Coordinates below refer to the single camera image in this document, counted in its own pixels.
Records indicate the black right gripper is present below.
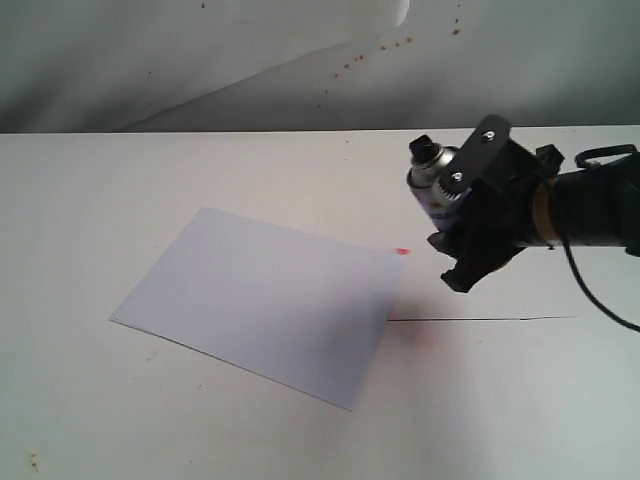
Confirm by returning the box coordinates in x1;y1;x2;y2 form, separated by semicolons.
427;114;546;292

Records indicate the white polka dot spray can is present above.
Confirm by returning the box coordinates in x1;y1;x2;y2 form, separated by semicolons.
407;135;463;231

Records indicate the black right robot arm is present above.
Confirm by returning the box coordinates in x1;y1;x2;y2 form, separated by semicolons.
428;115;639;293

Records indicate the white paper sheet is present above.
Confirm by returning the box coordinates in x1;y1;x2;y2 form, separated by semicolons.
111;208;404;409

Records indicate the white backdrop sheet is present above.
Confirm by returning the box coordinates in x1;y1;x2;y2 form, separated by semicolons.
1;1;639;133

